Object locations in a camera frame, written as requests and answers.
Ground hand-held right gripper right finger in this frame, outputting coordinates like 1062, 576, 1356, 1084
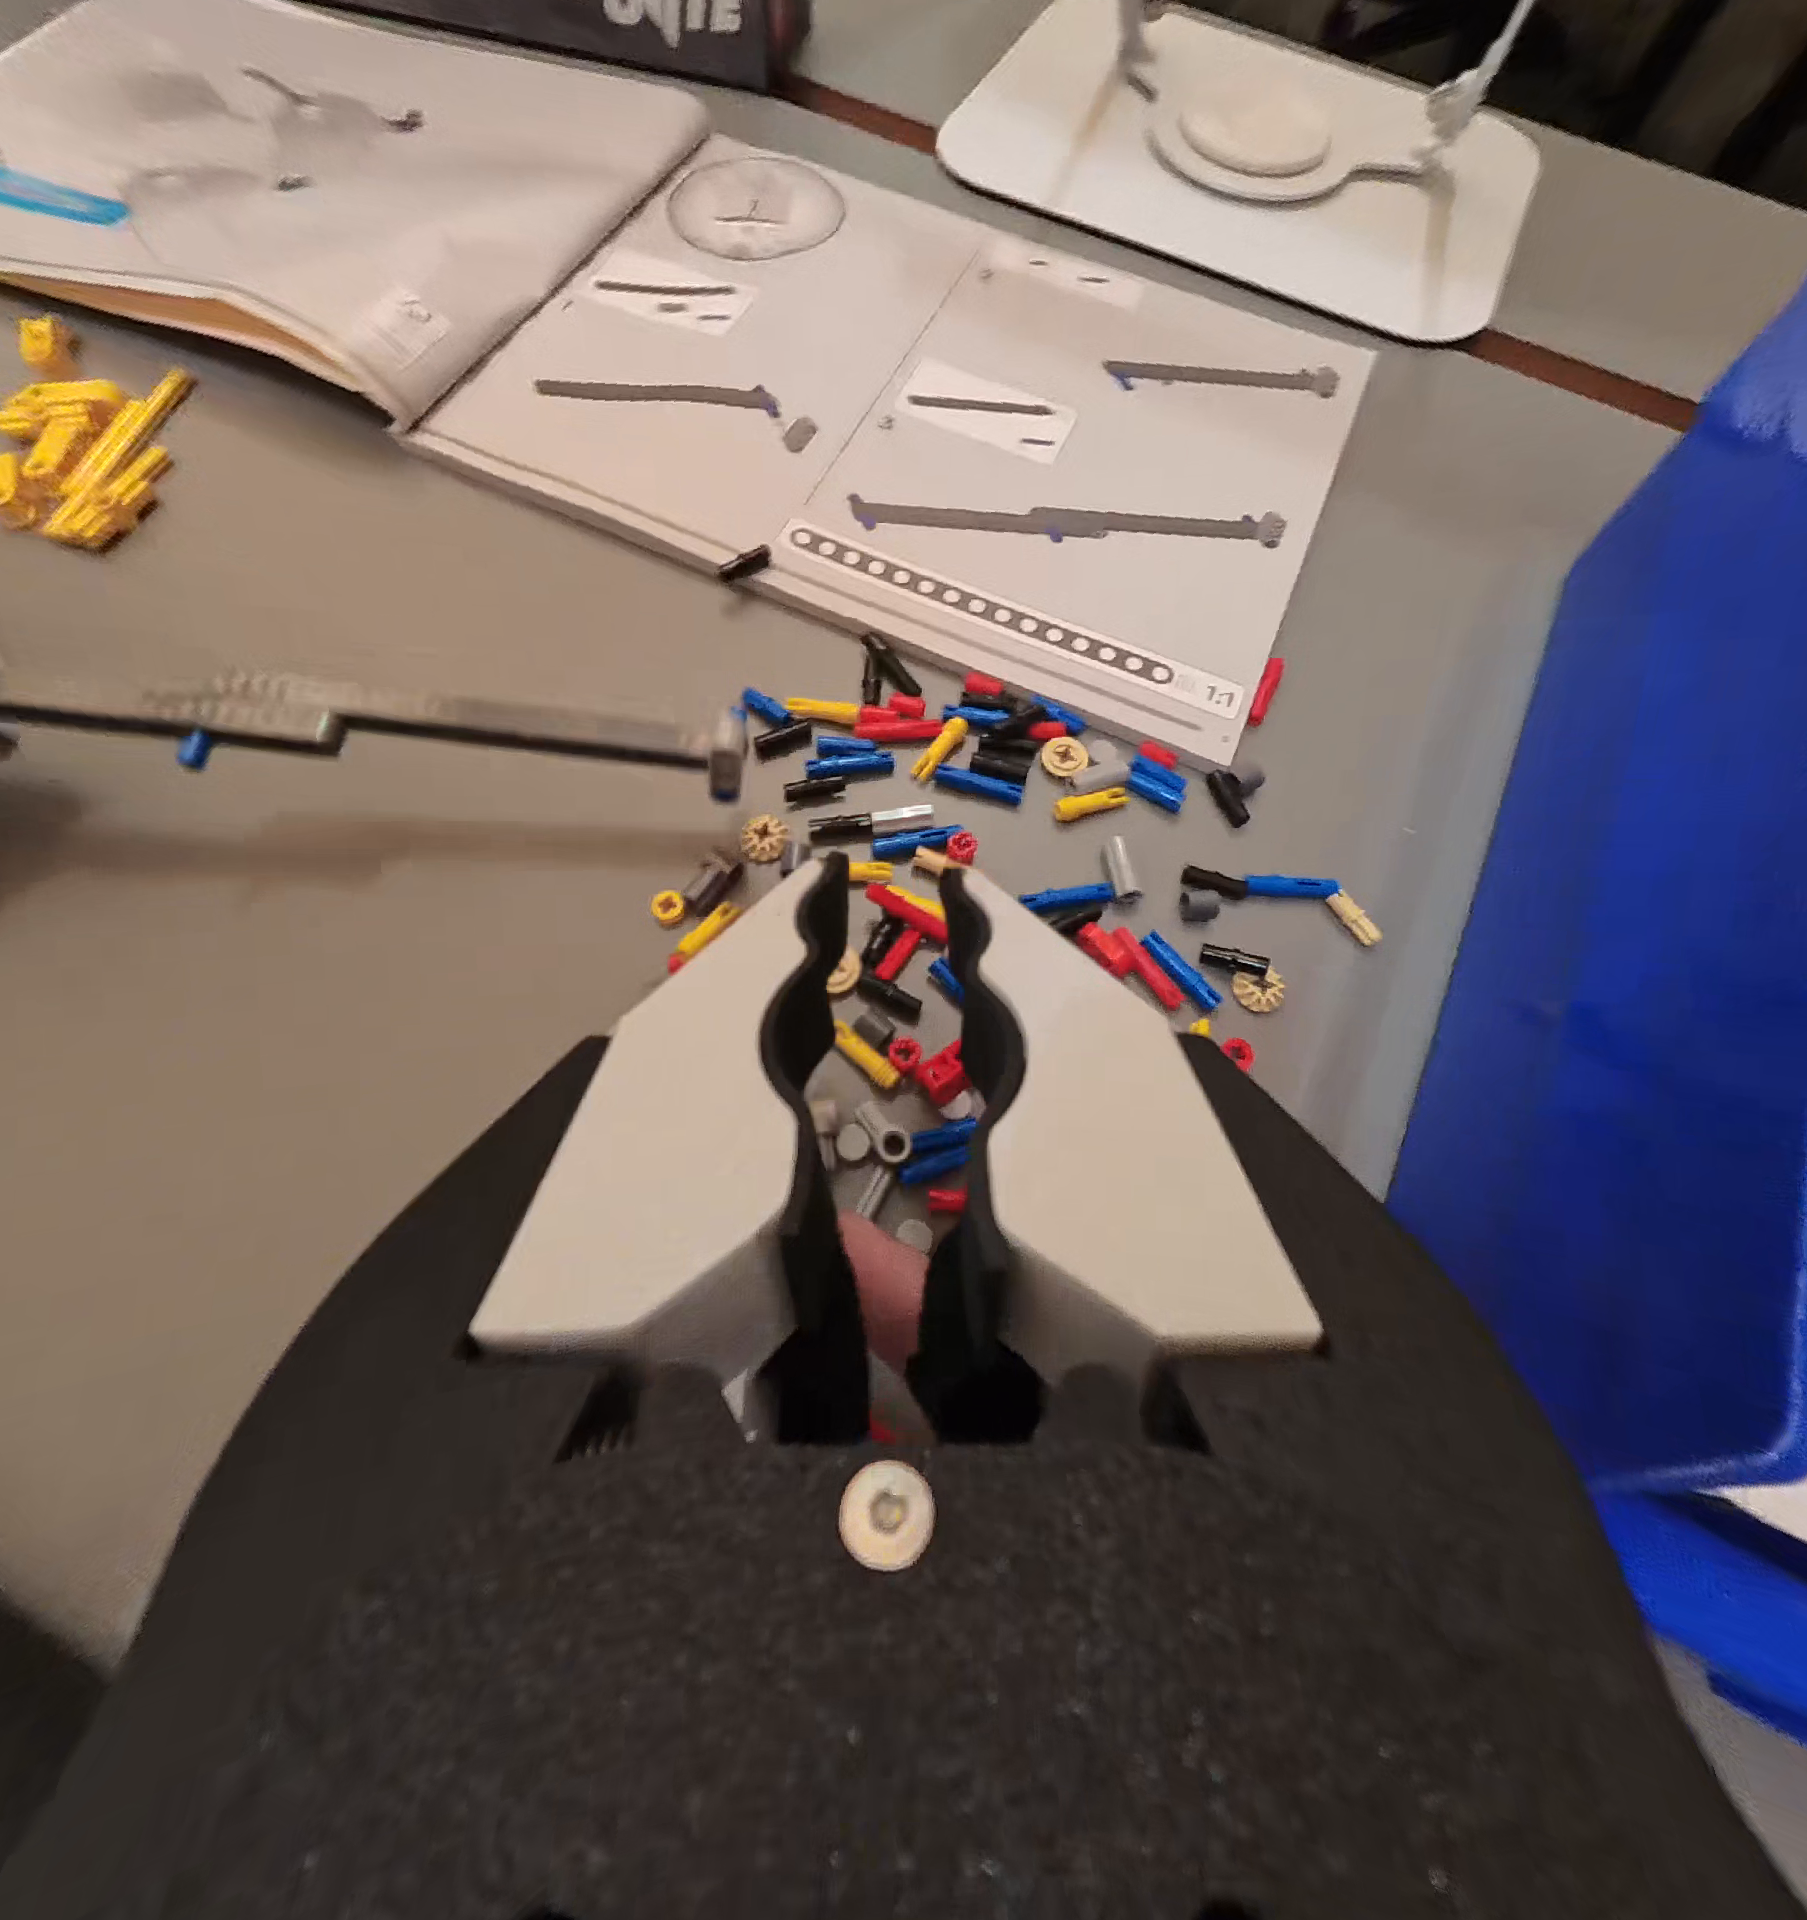
908, 865, 1329, 1445

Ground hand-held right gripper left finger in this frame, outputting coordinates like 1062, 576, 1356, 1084
465, 852, 869, 1445

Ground pile of colourful lego pins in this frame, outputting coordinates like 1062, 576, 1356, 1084
652, 632, 1385, 1217

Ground long dark grey lego beam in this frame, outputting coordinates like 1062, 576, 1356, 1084
0, 666, 755, 804

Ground pile of yellow lego pieces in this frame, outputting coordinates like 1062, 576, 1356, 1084
0, 314, 197, 555

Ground lego set box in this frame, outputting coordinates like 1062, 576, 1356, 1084
348, 0, 813, 92

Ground blue plastic bin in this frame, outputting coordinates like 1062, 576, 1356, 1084
1387, 211, 1807, 1824

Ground open instruction booklet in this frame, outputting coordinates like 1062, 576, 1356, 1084
0, 0, 1376, 767

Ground document stand with wooden board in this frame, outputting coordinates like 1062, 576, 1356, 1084
937, 0, 1543, 344

